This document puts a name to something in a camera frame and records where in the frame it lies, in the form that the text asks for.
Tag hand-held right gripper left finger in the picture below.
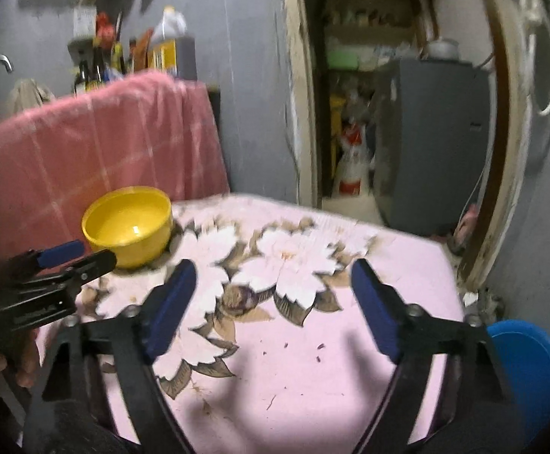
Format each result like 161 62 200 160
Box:
23 258 197 454

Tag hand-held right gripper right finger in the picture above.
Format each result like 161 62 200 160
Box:
350 258 526 454

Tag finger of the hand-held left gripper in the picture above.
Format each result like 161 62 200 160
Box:
43 249 118 296
29 239 86 269

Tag blue plastic bucket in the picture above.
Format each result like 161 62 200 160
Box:
486 320 550 430

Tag person's left hand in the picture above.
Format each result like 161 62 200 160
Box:
0 328 40 391

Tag yellow bowl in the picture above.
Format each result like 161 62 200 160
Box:
81 186 174 270

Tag pink floral tablecloth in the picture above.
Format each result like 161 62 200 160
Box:
34 193 468 446

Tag pink checked cloth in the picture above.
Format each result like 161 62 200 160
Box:
0 69 231 268

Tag grey floor pipes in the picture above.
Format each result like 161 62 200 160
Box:
463 288 506 323

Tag pink floor item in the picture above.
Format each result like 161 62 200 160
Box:
454 205 478 243

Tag red and white sack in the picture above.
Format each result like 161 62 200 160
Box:
333 122 376 198

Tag grey rag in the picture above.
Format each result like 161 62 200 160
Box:
7 79 57 115

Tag grey refrigerator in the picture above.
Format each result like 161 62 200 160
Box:
373 57 492 238

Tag dark sauce bottle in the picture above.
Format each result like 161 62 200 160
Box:
88 46 109 92

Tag yellow bag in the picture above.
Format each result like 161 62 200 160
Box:
329 96 345 153

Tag cooking oil bottle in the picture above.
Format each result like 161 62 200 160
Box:
149 6 196 79

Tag green box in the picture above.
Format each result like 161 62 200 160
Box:
326 50 359 71

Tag metal pot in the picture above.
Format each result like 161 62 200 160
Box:
425 38 461 60

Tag wooden shelf unit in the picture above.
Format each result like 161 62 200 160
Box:
322 0 429 74

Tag white hose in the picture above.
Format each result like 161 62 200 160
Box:
520 0 550 117

